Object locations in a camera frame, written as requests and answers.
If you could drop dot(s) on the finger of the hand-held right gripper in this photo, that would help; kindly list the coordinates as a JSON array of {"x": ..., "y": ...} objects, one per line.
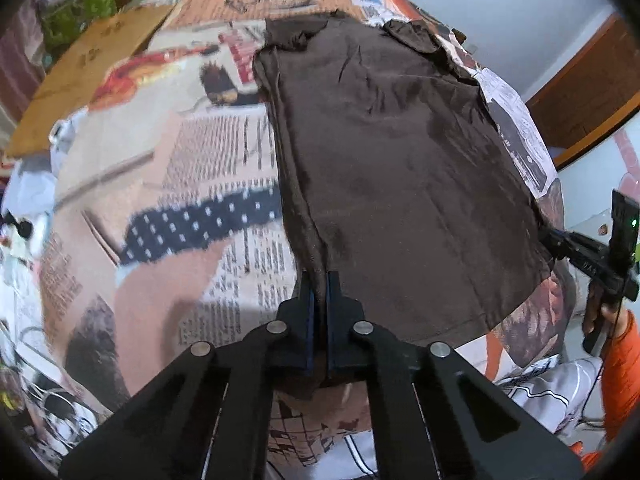
[{"x": 554, "y": 245}]

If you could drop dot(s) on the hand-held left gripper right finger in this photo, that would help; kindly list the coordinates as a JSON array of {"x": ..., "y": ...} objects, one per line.
[{"x": 334, "y": 340}]

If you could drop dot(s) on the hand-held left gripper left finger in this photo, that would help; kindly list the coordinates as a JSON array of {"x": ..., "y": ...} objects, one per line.
[{"x": 306, "y": 340}]

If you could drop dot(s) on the brown garment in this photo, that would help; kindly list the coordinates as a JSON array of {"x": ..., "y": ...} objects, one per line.
[{"x": 400, "y": 185}]

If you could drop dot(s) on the person's right forearm orange sleeve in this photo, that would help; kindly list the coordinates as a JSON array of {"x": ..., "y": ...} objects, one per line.
[{"x": 622, "y": 375}]

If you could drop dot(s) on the person's right hand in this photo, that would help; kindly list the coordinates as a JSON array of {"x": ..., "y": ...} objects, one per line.
[{"x": 592, "y": 312}]

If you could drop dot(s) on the wooden door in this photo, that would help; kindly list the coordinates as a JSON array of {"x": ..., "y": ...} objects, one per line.
[{"x": 590, "y": 100}]

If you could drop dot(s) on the newspaper print blanket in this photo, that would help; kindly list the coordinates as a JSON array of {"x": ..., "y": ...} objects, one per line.
[{"x": 200, "y": 170}]

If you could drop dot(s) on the pile of assorted clutter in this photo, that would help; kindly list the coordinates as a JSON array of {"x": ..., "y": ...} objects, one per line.
[{"x": 25, "y": 310}]

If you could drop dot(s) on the flat cardboard box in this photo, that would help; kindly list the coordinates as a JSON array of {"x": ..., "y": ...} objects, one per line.
[{"x": 85, "y": 70}]

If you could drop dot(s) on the striped maroon curtain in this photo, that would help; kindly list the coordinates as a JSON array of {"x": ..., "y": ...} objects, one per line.
[{"x": 20, "y": 65}]

